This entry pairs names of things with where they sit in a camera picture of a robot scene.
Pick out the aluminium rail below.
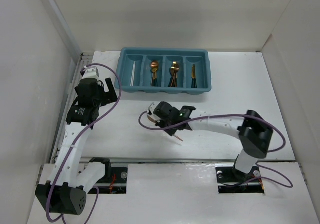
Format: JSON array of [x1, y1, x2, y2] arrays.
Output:
[[46, 52, 94, 164], [109, 157, 236, 164]]

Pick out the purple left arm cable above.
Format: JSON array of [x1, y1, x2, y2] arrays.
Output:
[[46, 63, 123, 222]]

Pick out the gold knife green handle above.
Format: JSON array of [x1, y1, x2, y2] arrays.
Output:
[[191, 64, 197, 89], [191, 71, 196, 88]]

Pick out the copper slotted spoon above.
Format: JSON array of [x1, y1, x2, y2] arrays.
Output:
[[150, 60, 159, 71]]

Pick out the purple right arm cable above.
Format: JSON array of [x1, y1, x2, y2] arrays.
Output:
[[138, 110, 294, 189]]

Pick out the aluminium rail front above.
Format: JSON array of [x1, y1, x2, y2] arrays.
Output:
[[109, 157, 236, 164]]

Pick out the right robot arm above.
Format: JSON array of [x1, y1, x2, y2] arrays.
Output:
[[147, 101, 274, 181]]

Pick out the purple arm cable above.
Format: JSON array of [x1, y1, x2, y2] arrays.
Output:
[[46, 63, 123, 222], [138, 110, 294, 189]]

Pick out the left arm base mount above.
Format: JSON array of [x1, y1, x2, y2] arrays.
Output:
[[89, 157, 128, 195]]

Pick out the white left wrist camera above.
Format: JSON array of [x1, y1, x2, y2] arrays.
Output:
[[81, 66, 100, 80]]

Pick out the gold spoon green handle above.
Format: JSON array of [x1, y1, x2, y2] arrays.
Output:
[[151, 68, 158, 87]]

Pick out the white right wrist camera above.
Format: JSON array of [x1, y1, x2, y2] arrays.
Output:
[[147, 102, 159, 123]]

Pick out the rose gold fork green handle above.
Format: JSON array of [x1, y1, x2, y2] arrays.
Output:
[[172, 73, 178, 88]]

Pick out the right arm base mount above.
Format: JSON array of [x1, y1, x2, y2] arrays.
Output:
[[215, 166, 265, 194]]

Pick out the rose gold fork all metal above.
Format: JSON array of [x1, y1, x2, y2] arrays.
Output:
[[169, 67, 176, 88]]

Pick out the aluminium rail left side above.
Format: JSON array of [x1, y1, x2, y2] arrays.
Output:
[[46, 52, 94, 164]]

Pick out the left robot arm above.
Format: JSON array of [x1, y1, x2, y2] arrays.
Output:
[[35, 77, 119, 216]]

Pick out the blue plastic cutlery tray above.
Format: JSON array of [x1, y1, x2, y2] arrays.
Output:
[[114, 47, 212, 95]]

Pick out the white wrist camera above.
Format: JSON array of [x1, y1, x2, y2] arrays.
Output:
[[147, 102, 159, 123], [81, 66, 100, 80]]

